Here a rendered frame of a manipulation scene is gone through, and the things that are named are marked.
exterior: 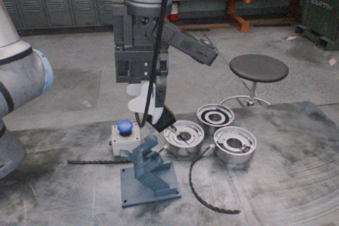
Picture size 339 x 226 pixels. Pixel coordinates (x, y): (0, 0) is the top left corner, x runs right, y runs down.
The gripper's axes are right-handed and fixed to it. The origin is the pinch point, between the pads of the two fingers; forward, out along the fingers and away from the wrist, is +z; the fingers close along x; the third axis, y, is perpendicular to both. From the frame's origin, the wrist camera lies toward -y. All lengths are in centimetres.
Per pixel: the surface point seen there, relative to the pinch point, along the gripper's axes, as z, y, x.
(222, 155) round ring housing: 16.5, -17.4, -2.9
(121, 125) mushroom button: 12.9, 6.5, -12.7
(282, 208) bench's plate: 18.3, -25.5, 11.2
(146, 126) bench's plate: 19.8, -0.8, -20.0
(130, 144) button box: 16.9, 4.5, -9.8
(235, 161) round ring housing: 16.8, -20.1, -1.0
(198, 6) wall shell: 71, -129, -382
